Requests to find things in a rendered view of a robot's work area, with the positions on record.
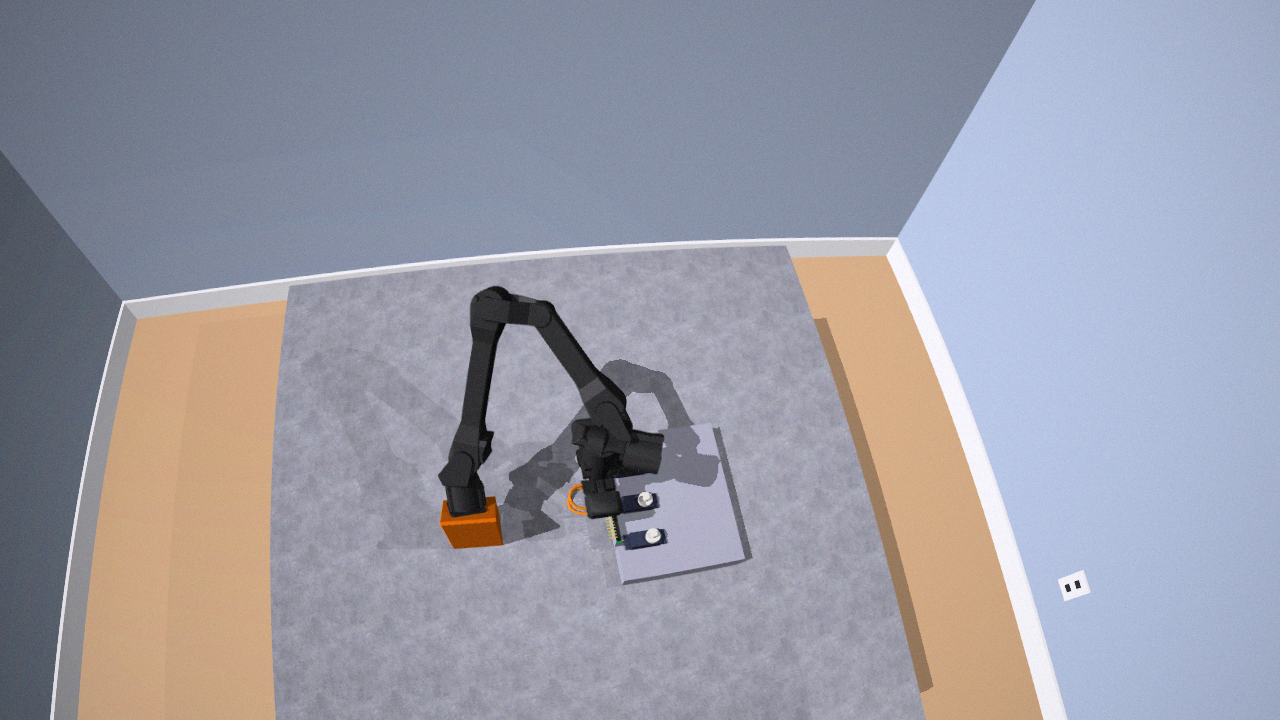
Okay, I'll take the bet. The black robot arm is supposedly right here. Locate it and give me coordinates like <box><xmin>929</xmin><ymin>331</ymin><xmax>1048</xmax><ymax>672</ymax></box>
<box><xmin>438</xmin><ymin>284</ymin><xmax>664</xmax><ymax>518</ymax></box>

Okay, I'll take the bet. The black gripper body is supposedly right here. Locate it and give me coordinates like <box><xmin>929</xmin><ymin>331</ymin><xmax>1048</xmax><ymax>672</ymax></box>
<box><xmin>571</xmin><ymin>419</ymin><xmax>622</xmax><ymax>520</ymax></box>

